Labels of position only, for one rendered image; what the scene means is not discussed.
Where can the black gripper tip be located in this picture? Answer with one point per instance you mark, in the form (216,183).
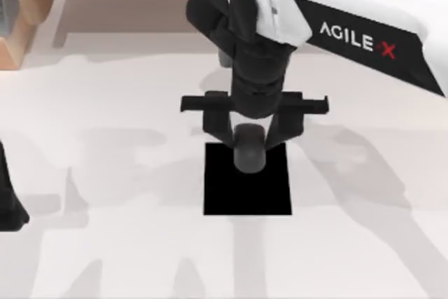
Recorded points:
(8,204)

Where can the black square coaster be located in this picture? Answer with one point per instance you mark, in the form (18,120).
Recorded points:
(246,194)

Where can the dark grey cup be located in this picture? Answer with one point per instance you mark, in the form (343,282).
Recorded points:
(249,152)

